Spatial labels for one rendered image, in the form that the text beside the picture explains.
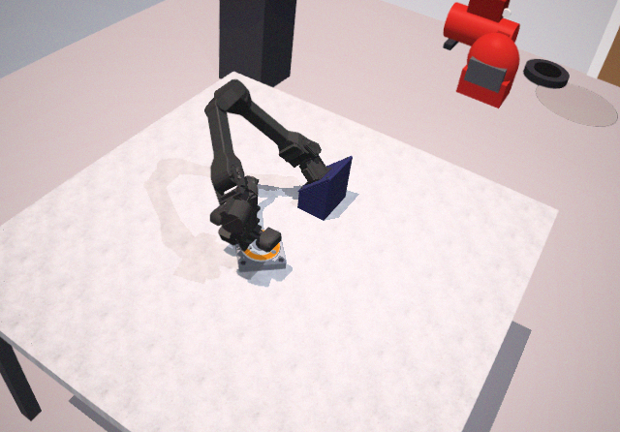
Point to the orange round plate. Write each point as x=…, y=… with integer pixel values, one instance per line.
x=261, y=256

